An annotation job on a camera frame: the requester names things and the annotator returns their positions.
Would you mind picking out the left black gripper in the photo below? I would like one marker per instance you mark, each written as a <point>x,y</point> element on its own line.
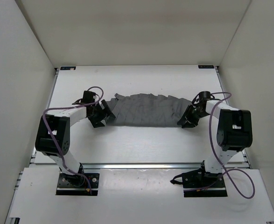
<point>105,113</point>

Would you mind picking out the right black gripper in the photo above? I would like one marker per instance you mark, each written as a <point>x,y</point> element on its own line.
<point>187,113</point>

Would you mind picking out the grey pleated skirt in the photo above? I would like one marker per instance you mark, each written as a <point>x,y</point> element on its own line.
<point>146,110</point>

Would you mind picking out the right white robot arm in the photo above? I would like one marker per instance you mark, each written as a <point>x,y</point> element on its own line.
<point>234,132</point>

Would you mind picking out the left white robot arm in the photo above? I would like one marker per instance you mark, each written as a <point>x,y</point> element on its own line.
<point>53,136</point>

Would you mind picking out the left table corner label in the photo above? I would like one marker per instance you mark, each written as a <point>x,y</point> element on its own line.
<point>68,68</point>

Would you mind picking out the table corner label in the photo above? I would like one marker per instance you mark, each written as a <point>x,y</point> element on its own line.
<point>68,68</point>
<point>205,66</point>

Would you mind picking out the right table corner label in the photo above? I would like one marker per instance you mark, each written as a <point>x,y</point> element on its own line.
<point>205,66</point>

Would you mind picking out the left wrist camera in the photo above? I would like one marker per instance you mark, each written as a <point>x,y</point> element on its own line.
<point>88,97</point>

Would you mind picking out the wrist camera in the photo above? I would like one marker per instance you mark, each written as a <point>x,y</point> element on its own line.
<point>205,95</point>
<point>88,97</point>

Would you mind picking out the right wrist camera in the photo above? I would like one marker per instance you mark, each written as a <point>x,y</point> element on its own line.
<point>205,95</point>

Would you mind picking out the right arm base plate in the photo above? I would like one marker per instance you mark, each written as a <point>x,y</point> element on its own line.
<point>197,184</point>

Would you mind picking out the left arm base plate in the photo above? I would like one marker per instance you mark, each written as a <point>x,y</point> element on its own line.
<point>68,185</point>

